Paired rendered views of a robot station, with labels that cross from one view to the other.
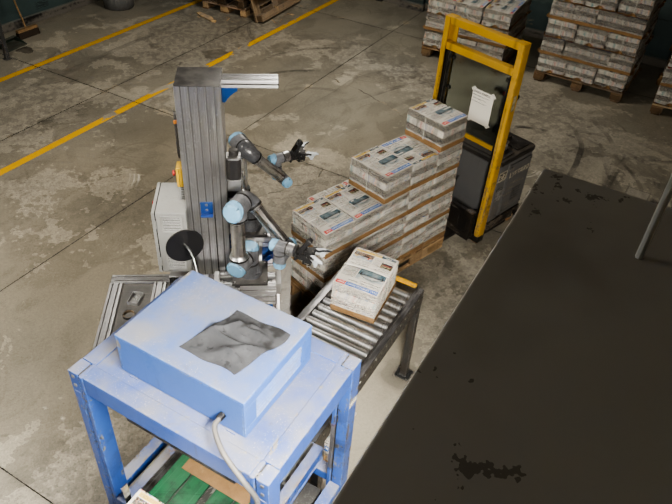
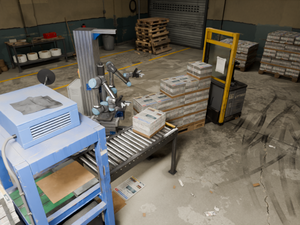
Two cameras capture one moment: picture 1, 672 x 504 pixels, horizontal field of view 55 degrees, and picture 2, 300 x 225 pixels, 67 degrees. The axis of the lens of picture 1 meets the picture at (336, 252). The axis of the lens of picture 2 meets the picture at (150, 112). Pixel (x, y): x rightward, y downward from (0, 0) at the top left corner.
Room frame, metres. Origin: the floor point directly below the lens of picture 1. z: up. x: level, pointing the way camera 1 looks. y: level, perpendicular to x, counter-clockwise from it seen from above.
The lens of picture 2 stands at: (0.38, -0.89, 2.55)
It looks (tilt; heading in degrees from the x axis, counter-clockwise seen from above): 29 degrees down; 15
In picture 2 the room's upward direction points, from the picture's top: straight up
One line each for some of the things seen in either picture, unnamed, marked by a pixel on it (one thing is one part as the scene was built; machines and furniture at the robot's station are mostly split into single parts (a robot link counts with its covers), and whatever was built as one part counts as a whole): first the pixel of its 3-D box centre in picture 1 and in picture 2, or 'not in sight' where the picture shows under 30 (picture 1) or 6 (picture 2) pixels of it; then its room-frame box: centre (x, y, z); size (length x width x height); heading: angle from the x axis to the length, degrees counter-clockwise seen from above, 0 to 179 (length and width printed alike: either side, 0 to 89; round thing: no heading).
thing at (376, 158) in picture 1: (382, 161); (172, 81); (4.18, -0.29, 1.07); 0.37 x 0.29 x 0.01; 47
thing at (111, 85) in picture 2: (241, 170); (111, 78); (3.71, 0.68, 1.19); 0.15 x 0.12 x 0.55; 34
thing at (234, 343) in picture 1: (235, 336); (35, 101); (1.66, 0.35, 1.78); 0.32 x 0.28 x 0.05; 63
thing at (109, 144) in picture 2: not in sight; (118, 150); (2.44, 0.06, 0.78); 0.47 x 0.05 x 0.05; 63
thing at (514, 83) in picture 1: (497, 147); (227, 81); (4.68, -1.25, 0.97); 0.09 x 0.09 x 1.75; 45
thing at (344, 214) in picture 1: (362, 236); (165, 114); (4.09, -0.20, 0.42); 1.17 x 0.39 x 0.83; 135
